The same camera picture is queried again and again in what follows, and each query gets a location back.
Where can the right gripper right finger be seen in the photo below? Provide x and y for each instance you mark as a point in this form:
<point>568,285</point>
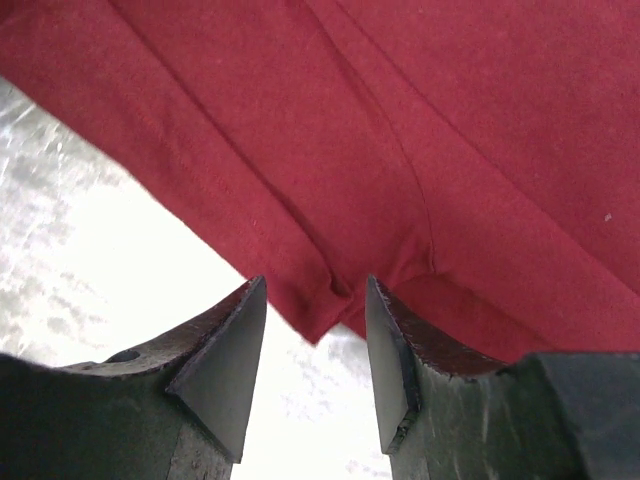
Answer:
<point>446,411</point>

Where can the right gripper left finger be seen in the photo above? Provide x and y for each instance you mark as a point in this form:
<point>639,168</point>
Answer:
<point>174,407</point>

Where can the maroon t shirt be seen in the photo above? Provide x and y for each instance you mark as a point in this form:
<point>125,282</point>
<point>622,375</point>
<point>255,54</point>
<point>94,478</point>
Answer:
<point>481,158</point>

